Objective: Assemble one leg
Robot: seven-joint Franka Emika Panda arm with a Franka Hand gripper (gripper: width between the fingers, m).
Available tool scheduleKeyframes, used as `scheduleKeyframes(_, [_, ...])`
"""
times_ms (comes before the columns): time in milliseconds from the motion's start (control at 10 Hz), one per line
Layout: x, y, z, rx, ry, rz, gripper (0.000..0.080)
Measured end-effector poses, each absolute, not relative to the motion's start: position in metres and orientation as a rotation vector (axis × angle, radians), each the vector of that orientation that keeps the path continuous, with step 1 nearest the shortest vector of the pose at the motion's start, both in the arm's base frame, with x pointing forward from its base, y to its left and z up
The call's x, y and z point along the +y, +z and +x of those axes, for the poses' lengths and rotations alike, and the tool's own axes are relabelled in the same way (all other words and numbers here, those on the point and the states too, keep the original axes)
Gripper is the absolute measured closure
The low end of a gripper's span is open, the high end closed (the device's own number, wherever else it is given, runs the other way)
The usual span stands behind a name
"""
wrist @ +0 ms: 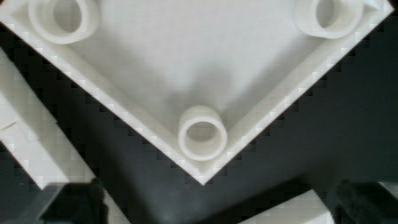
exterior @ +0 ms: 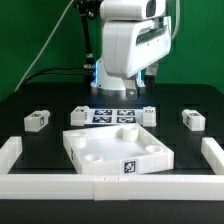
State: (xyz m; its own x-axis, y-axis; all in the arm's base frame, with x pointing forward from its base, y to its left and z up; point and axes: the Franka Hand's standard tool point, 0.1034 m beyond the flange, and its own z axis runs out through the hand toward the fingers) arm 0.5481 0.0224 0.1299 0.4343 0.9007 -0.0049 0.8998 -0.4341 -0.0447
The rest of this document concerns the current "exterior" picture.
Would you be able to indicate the fiducial marker sheet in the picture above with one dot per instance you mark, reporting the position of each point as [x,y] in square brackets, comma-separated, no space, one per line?
[114,116]

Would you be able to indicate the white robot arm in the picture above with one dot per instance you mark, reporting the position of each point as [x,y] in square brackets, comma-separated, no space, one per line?
[137,11]

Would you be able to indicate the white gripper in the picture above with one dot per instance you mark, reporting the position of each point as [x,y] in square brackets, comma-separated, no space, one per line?
[129,47]

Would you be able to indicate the white square tabletop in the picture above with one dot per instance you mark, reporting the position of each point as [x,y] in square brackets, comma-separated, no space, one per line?
[116,150]

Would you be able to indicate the white U-shaped fence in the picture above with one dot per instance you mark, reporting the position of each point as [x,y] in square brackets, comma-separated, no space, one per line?
[81,187]

